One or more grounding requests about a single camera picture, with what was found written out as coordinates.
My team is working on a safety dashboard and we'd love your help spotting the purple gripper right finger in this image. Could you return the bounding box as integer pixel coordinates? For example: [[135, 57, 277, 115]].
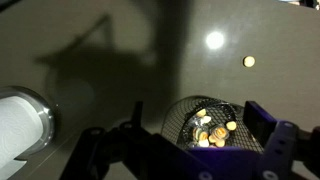
[[187, 101, 320, 180]]

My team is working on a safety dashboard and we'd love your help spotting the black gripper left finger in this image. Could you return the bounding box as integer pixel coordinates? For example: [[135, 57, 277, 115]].
[[59, 101, 214, 180]]

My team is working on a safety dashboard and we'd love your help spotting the black wire mesh basket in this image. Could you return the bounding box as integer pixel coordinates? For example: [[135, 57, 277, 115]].
[[161, 96, 263, 153]]

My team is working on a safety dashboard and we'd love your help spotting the yellow candy in basket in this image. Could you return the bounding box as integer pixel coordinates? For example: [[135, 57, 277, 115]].
[[196, 109, 207, 117]]

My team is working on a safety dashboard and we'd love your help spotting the white paper towel roll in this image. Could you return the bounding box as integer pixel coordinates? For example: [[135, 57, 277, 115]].
[[0, 96, 43, 168]]

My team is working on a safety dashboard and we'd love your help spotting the yellow candy on table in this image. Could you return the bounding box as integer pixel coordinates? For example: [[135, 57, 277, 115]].
[[243, 56, 256, 67]]

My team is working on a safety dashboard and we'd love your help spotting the orange candy clear cup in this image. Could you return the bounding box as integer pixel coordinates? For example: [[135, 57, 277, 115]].
[[211, 125, 230, 140]]

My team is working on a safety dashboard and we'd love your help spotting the yellow candy near rim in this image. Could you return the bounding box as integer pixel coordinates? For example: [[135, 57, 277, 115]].
[[226, 121, 237, 131]]

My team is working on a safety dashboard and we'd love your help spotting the pale candy at bottom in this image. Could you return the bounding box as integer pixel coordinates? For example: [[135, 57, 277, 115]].
[[198, 139, 210, 147]]

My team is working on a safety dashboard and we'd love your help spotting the orange candy in wrapper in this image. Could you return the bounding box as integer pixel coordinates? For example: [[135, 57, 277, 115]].
[[193, 128, 208, 141]]

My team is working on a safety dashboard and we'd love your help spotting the pale white candy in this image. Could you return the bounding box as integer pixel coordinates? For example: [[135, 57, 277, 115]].
[[201, 116, 212, 123]]

